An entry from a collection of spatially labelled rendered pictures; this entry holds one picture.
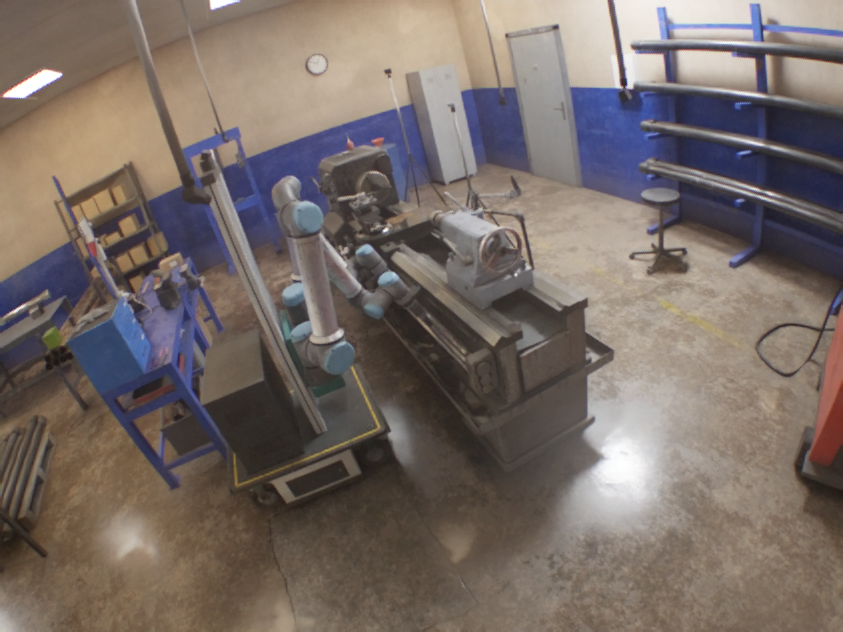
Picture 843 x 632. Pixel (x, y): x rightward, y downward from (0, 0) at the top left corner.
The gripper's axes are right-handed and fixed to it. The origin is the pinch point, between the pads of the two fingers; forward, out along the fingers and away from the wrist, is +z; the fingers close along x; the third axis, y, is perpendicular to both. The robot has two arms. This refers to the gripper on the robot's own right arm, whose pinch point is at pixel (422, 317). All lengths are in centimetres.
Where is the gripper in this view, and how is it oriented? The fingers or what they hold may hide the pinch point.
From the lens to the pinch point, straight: 232.8
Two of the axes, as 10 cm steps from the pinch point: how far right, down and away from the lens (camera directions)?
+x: 5.2, 4.4, -7.3
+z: 4.9, 5.4, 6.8
